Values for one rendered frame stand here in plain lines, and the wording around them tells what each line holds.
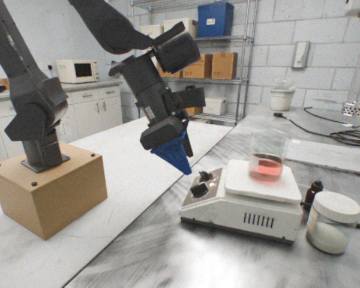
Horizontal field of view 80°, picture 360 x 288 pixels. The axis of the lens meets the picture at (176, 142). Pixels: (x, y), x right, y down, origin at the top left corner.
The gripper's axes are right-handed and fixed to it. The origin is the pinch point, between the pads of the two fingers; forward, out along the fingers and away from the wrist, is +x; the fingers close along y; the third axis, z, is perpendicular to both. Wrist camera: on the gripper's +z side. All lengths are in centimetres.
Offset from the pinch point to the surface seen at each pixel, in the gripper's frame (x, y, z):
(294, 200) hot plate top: 13.6, -6.5, 13.0
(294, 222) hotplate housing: 17.2, -6.7, 11.5
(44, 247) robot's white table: 2.2, -10.8, -25.9
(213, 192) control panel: 9.4, -2.1, 1.6
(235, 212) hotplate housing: 12.8, -5.0, 3.9
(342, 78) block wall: 54, 206, 138
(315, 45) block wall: 12, 215, 130
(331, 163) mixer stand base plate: 28.8, 24.7, 31.2
